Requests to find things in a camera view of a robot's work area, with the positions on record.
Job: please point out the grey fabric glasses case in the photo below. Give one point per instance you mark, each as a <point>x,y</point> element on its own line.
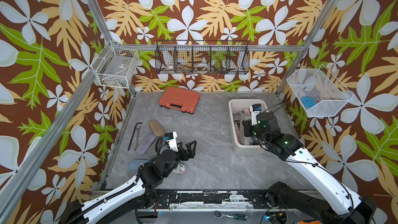
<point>237,118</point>

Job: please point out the tan glasses case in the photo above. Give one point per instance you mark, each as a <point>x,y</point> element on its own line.
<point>156,128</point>

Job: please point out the dark grey glasses case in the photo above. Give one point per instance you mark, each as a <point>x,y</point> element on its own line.
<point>152,151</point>

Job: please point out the small pink glasses case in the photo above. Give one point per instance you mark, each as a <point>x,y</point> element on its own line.
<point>246,111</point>

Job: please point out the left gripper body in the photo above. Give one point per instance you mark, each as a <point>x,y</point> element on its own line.
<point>176,156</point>

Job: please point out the cream plastic storage box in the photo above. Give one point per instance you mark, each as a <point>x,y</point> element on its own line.
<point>236,106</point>

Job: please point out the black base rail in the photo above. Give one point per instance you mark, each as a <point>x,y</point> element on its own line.
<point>164,198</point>

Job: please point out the ratchet wrench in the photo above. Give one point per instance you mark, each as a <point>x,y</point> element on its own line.
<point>239,217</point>

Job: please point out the blue object in basket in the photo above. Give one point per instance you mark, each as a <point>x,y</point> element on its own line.
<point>308,102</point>

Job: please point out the flag print glasses case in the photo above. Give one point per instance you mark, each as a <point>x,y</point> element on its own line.
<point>180,169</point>

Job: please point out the purple glasses case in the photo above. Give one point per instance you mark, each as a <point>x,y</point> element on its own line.
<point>144,144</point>

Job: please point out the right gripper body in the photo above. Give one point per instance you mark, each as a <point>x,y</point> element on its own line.
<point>251,130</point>

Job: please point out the white mesh basket right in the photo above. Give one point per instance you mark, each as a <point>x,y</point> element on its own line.
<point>322,85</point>

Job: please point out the slate blue glasses case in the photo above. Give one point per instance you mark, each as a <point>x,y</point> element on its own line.
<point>134,164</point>

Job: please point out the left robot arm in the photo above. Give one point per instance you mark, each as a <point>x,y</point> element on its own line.
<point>136,193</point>

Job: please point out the red plastic tool case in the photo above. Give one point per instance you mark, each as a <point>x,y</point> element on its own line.
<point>180,99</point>

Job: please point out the white wire basket left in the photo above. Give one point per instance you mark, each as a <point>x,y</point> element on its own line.
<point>115,65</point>

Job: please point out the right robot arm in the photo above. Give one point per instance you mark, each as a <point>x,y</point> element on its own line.
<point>339,205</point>

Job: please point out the black wire basket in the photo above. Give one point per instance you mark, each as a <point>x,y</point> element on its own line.
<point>201,57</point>

